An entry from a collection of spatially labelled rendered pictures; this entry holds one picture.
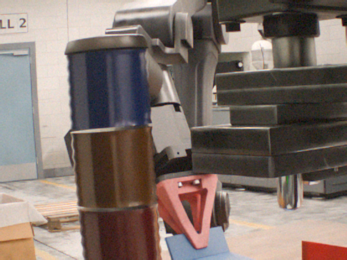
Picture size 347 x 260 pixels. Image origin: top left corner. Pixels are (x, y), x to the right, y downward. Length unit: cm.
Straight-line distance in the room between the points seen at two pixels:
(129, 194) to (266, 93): 27
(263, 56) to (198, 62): 765
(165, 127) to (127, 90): 45
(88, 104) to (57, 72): 1173
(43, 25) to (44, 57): 53
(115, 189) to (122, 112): 3
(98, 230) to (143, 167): 3
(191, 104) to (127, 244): 71
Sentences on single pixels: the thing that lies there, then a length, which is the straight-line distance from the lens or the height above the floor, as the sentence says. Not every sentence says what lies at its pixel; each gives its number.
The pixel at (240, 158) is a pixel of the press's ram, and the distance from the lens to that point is 56.
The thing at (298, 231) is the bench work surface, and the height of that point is 90.
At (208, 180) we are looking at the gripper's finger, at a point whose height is 108.
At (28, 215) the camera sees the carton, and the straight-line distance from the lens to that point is 414.
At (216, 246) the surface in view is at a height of 101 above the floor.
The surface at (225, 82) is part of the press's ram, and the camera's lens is 62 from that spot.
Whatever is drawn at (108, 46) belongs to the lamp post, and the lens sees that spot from 33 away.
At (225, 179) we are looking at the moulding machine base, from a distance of 903.
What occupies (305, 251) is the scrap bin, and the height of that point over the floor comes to 95.
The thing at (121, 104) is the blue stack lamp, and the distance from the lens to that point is 33.
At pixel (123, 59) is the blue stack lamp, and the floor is 118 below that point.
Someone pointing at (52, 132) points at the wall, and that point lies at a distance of 1201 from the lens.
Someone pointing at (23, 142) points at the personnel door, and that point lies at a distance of 1182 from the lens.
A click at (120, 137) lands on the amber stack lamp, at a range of 33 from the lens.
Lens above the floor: 117
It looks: 3 degrees down
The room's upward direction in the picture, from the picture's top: 4 degrees counter-clockwise
